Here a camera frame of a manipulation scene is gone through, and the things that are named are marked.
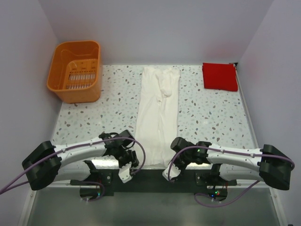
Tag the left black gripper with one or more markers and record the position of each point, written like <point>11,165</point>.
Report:
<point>132,158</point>

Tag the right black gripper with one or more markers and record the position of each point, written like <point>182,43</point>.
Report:
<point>181,168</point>

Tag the white t shirt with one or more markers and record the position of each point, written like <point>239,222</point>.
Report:
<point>156,124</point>

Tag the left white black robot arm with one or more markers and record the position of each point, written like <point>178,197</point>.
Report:
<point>49,163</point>

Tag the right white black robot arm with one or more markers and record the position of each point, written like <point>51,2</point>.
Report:
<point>267,164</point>

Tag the red folded t shirt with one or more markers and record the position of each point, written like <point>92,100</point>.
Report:
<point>220,76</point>

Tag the orange plastic basket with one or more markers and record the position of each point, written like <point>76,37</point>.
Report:
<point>75,75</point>

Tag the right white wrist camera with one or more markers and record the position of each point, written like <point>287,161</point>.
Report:
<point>171,172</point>

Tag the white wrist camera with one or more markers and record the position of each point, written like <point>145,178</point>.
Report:
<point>171,172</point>
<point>124,174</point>

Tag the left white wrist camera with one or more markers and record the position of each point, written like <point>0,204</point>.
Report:
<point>124,174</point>

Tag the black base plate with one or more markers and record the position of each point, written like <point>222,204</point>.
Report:
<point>106,182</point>

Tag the aluminium rail frame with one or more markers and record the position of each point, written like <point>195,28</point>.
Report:
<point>62,206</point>

